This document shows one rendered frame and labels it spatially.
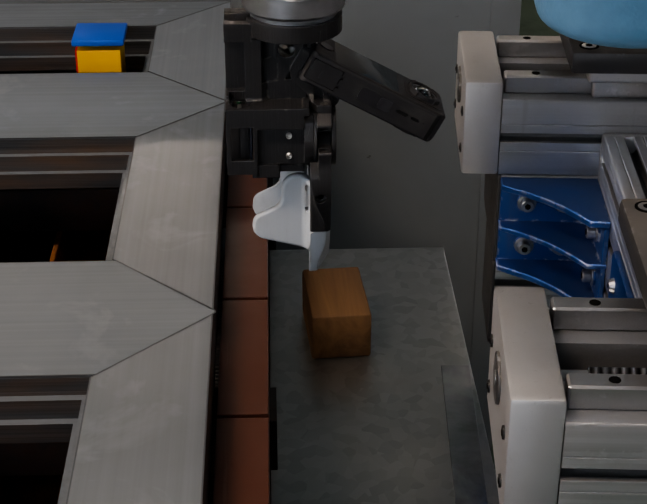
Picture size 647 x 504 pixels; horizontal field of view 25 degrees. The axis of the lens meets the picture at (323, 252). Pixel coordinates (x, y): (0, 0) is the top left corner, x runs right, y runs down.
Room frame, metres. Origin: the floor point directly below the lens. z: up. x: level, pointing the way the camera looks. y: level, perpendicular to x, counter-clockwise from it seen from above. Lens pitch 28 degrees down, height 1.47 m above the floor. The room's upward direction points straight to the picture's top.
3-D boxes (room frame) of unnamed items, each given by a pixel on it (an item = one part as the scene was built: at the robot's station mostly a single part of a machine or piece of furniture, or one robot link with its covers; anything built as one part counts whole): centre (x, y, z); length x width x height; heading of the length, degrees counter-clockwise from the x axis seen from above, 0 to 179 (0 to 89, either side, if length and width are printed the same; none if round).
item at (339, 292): (1.29, -0.01, 0.71); 0.10 x 0.06 x 0.05; 6
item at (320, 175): (0.99, 0.00, 1.00); 0.05 x 0.02 x 0.09; 2
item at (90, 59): (1.62, 0.26, 0.78); 0.05 x 0.05 x 0.19; 2
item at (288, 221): (1.00, 0.02, 0.96); 0.06 x 0.03 x 0.09; 92
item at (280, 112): (1.01, 0.03, 1.06); 0.09 x 0.08 x 0.12; 92
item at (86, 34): (1.62, 0.26, 0.88); 0.06 x 0.06 x 0.02; 2
